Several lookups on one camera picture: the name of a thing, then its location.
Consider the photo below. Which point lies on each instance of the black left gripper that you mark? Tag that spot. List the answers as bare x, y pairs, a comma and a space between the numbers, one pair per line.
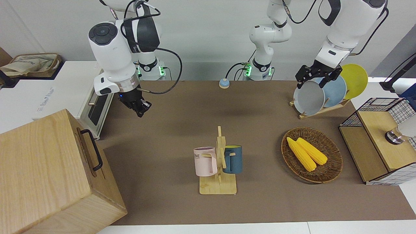
320, 71

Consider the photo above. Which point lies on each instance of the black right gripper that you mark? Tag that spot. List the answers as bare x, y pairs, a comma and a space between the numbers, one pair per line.
131, 100

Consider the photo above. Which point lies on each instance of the light wooden drawer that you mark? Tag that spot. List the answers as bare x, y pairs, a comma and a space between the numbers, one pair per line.
86, 150

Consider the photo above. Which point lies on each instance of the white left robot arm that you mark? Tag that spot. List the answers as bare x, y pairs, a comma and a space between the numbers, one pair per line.
351, 26

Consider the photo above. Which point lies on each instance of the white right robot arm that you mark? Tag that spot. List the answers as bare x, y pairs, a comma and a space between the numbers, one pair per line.
112, 52

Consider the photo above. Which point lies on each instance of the grey plate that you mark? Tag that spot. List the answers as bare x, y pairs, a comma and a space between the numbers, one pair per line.
308, 99

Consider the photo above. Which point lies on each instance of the light blue plate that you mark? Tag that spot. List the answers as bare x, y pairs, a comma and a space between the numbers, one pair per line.
336, 91

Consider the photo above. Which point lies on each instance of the wooden plate rack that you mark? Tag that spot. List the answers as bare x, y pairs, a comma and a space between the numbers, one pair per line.
336, 106

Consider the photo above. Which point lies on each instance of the yellow plate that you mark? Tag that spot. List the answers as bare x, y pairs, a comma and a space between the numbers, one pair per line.
356, 78

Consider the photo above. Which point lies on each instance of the yellow corn cob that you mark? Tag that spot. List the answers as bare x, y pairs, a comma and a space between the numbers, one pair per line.
300, 154
313, 152

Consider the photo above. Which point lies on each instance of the white oven appliance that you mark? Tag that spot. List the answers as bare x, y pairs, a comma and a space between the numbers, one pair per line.
65, 94

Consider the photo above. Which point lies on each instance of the pink mug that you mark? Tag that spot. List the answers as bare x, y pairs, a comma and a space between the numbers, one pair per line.
203, 162

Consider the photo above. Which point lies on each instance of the black stand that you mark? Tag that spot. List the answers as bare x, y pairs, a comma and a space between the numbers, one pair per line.
395, 78

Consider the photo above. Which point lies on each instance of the round blue button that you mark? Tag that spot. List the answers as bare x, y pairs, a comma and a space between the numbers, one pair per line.
224, 84

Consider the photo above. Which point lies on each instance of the brown wicker basket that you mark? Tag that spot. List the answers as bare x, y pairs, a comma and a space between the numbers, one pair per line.
328, 172

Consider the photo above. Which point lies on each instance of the silver and white lamp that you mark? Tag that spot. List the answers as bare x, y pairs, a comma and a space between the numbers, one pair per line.
395, 136

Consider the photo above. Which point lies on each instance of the blue box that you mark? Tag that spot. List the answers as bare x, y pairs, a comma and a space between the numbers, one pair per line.
410, 97

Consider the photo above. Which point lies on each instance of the dark blue mug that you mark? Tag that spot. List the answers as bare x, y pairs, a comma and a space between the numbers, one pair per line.
235, 161

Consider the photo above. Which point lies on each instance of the wooden mug rack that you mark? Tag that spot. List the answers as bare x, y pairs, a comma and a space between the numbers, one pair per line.
217, 187

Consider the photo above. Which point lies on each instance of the light wooden cabinet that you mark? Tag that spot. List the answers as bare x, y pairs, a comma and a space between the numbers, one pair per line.
39, 169

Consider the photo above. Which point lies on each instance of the beige cloth bag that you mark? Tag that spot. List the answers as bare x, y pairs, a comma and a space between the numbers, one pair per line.
29, 63

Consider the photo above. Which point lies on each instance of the brown table mat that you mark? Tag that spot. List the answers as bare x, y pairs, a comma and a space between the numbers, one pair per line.
260, 201

